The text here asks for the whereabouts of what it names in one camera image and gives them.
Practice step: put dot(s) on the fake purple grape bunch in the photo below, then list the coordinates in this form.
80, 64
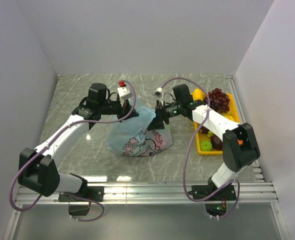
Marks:
219, 101

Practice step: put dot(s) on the yellow plastic tray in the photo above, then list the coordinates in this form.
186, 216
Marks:
203, 139

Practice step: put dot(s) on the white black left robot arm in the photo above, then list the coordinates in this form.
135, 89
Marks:
38, 167

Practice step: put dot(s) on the fake dark red fruit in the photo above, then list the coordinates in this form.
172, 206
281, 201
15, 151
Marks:
216, 142

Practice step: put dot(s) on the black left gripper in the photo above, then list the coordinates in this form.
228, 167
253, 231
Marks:
128, 111

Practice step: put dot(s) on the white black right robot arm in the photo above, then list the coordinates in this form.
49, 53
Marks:
235, 157

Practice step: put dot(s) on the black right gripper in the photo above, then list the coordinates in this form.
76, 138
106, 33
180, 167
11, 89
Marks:
161, 115

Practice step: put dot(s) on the black box under left base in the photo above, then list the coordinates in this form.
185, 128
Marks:
76, 210

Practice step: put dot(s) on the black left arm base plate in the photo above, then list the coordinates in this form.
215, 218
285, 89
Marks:
95, 193

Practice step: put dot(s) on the fake dark purple plum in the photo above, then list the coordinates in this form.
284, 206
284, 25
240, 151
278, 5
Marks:
204, 130

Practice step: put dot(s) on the aluminium front rail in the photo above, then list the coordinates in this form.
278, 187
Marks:
152, 193

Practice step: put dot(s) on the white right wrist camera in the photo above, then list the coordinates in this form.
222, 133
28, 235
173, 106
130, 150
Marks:
159, 93

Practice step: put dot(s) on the light blue plastic bag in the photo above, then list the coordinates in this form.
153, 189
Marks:
131, 137

